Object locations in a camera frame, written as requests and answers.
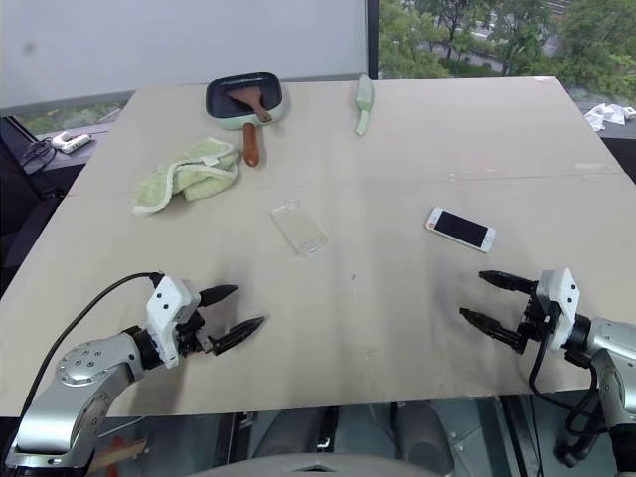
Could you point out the black window frame post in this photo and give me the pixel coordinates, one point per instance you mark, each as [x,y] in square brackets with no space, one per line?
[372,39]

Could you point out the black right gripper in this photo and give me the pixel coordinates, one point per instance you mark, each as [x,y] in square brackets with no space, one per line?
[535,318]

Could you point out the white power strip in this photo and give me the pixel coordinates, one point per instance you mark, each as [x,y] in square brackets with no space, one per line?
[71,142]

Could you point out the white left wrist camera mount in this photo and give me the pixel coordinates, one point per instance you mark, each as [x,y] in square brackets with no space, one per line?
[166,310]

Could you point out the green square frying pan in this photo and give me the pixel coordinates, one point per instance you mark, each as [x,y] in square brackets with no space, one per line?
[246,99]

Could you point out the crumpled white paper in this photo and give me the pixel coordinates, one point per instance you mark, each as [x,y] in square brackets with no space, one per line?
[608,115]

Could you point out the green towel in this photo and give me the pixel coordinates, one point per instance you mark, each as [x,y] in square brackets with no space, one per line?
[186,176]

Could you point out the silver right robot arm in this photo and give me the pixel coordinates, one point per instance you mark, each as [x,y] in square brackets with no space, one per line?
[608,387]

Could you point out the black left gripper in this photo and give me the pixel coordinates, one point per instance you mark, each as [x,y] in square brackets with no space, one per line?
[190,332]

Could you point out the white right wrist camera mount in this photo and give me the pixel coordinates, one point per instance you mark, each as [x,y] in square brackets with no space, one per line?
[560,308]

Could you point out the green knife with sheath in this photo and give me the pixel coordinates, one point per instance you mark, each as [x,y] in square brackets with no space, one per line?
[365,102]

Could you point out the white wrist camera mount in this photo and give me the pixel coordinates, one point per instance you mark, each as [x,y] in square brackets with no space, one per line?
[560,308]
[166,310]

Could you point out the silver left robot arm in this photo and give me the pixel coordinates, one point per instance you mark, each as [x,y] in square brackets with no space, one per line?
[74,397]

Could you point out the white smartphone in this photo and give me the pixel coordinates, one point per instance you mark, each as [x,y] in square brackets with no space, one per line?
[461,228]

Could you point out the black side cabinet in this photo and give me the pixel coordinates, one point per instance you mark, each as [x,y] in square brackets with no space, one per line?
[37,169]

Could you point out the dark rounded robot leg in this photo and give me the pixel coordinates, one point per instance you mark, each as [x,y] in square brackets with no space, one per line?
[422,434]

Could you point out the brown wooden spatula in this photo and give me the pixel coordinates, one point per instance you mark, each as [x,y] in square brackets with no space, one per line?
[251,102]

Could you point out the clear phone case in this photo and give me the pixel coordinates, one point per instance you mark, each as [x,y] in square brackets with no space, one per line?
[299,227]

